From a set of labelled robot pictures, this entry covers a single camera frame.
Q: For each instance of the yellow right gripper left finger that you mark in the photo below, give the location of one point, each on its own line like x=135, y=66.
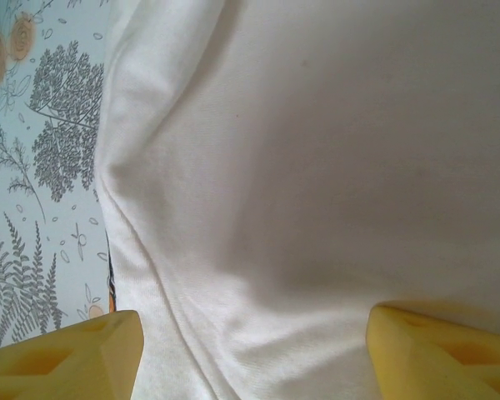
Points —
x=66, y=362

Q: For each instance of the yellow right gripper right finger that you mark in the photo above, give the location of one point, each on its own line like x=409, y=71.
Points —
x=446, y=358

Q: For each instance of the white daisy print t-shirt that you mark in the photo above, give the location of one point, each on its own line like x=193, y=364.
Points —
x=316, y=166

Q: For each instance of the floral tablecloth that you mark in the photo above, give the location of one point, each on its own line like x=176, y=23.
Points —
x=33, y=166

